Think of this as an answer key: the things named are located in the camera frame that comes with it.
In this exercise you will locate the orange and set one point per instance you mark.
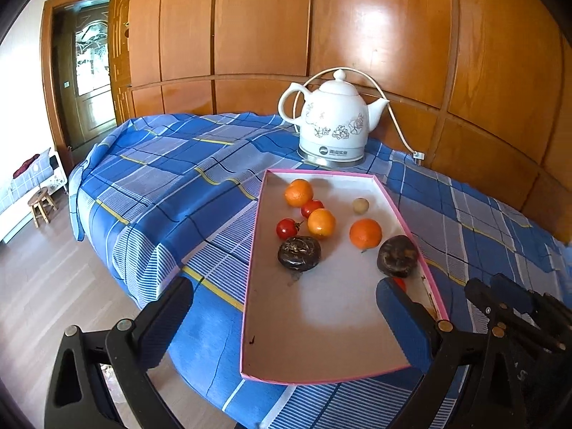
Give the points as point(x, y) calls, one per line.
point(299, 192)
point(321, 223)
point(365, 233)

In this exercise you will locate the dark wrinkled passion fruit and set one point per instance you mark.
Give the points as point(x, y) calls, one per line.
point(396, 255)
point(299, 253)

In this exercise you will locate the wooden panelled wardrobe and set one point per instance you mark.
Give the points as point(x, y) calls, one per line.
point(268, 22)

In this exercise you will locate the small wooden stool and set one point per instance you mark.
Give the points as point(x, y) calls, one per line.
point(41, 196)

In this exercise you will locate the white power plug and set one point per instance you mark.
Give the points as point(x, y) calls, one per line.
point(418, 155)

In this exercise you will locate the dark red cloth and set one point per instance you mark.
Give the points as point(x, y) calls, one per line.
point(24, 166)

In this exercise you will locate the small blue plaid sofa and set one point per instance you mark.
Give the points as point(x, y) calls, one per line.
point(22, 192)

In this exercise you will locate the blue plaid bedsheet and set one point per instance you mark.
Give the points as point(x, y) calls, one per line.
point(178, 178)

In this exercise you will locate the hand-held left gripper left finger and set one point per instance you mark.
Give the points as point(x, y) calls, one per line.
point(172, 317)

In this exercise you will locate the wooden door with glass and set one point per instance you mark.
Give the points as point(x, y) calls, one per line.
point(91, 67)

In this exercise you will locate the pink cardboard box tray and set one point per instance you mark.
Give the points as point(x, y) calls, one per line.
point(330, 321)

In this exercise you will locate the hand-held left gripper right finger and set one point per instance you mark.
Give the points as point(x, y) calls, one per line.
point(397, 317)

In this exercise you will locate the white patterned board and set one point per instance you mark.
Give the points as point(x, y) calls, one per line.
point(57, 178)

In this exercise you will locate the small yellow-brown longan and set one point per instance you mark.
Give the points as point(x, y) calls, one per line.
point(360, 205)

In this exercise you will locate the white ceramic electric kettle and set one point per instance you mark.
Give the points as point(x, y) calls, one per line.
point(333, 116)

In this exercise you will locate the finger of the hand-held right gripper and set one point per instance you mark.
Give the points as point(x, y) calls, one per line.
point(523, 299)
point(491, 301)

